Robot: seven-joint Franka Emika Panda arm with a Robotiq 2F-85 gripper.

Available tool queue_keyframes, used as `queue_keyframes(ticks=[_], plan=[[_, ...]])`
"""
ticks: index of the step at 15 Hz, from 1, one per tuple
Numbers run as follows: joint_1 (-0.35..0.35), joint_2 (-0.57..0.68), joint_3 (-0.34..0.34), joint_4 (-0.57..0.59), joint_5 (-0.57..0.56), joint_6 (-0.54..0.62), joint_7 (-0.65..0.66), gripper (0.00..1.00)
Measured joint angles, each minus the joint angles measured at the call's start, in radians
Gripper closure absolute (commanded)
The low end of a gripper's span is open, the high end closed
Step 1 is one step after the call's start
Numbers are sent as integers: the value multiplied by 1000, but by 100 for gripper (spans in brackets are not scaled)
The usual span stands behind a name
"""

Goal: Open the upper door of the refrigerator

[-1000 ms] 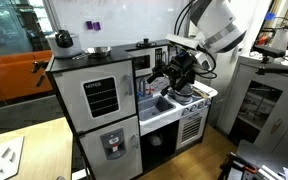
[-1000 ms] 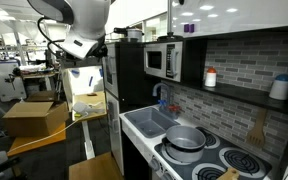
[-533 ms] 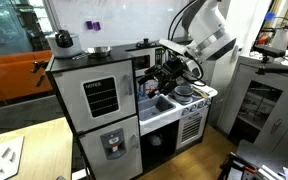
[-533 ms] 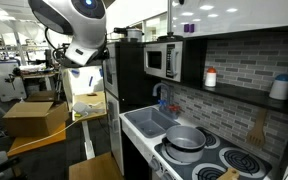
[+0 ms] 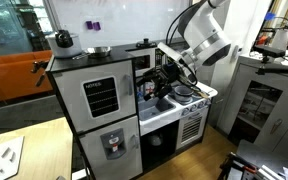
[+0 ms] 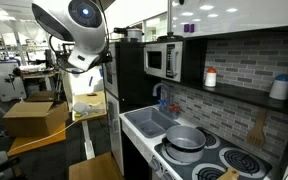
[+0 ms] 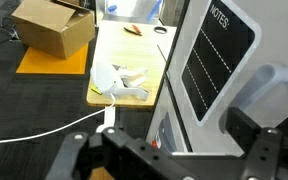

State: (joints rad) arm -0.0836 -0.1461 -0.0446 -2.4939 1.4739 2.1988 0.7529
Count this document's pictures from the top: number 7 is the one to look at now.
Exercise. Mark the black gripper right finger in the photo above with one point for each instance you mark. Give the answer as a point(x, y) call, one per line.
point(247, 133)

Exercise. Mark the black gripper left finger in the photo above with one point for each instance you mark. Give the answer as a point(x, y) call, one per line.
point(134, 153)

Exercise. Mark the toy fridge door with chalkboard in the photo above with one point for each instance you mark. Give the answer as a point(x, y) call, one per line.
point(277, 40)

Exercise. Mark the toy fridge door with dispenser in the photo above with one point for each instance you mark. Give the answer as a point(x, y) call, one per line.
point(164, 113)

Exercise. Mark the large open cardboard box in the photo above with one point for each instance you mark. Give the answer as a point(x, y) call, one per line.
point(50, 33)

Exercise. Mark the yellow marker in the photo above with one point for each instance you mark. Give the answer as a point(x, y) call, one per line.
point(96, 90)

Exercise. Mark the light wooden desk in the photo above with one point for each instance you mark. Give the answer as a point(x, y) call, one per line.
point(130, 53)

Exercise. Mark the orange floor board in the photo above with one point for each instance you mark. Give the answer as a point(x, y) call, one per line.
point(50, 65)

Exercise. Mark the blue tape strip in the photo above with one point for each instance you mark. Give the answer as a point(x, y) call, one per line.
point(112, 8)
point(154, 11)

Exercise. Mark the white foam panel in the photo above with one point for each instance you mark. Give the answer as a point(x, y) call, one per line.
point(130, 8)

